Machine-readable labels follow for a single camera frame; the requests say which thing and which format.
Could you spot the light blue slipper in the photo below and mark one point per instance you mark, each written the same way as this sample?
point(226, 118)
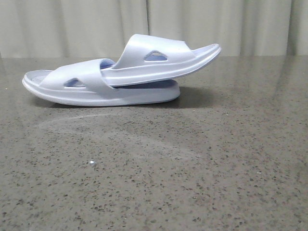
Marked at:
point(148, 59)
point(84, 84)

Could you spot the pale grey-green curtain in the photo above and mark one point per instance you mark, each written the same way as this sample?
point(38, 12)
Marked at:
point(101, 28)

